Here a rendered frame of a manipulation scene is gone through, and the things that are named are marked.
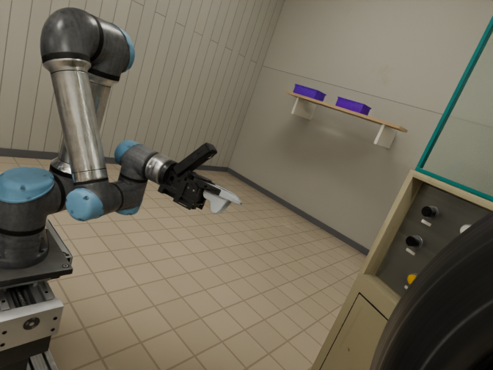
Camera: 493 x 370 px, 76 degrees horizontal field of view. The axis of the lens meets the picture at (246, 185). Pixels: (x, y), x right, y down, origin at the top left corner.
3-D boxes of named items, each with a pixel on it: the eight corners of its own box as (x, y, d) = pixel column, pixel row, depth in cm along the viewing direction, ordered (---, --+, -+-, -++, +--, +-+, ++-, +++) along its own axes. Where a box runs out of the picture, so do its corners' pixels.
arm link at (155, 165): (168, 156, 86) (150, 150, 78) (181, 162, 85) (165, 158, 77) (157, 180, 86) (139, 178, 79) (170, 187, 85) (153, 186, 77)
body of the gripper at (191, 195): (205, 211, 82) (167, 191, 85) (218, 180, 81) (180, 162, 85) (191, 211, 74) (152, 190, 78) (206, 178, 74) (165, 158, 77)
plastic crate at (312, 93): (323, 103, 402) (326, 94, 399) (314, 99, 384) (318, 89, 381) (301, 96, 423) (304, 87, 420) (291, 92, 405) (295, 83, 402)
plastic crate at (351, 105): (367, 117, 365) (372, 108, 362) (360, 113, 347) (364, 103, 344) (342, 109, 385) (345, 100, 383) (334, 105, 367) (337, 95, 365)
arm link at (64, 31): (52, -18, 62) (100, 222, 68) (94, 4, 72) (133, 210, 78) (10, -2, 66) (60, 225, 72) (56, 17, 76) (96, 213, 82)
